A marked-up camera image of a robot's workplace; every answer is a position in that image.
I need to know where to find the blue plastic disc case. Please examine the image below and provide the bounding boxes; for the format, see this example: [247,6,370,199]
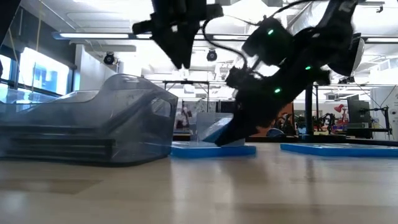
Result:
[279,142,398,159]
[170,141,257,159]
[201,117,233,144]

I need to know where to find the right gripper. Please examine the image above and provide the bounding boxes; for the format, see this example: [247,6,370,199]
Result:
[214,77,292,147]

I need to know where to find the bright office window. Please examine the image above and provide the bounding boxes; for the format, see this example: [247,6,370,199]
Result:
[0,46,70,103]

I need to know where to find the jewel case with white swoosh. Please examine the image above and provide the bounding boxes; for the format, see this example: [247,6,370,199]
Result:
[0,124,116,136]

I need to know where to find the blue round chair back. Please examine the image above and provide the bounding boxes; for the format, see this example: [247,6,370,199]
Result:
[267,127,285,138]

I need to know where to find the black jewel case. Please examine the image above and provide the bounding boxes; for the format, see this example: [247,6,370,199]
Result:
[0,148,114,159]

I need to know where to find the black computer monitor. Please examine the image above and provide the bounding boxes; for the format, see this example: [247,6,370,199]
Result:
[347,95,373,125]

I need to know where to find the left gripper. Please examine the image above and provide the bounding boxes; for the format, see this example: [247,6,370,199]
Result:
[132,0,224,70]

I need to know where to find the black gooseneck desk lamp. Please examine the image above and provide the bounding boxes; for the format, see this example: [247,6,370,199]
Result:
[303,32,367,143]

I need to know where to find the clear jewel case with disc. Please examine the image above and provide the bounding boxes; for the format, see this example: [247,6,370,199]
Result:
[7,138,116,147]

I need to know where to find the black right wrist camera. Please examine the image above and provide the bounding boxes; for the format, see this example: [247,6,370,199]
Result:
[225,66,249,90]

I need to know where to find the grey translucent plastic bin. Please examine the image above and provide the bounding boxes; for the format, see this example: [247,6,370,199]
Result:
[195,111,247,147]
[0,73,179,166]

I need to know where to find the long ceiling light fixture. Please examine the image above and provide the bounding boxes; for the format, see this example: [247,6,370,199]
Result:
[194,34,398,44]
[52,32,153,40]

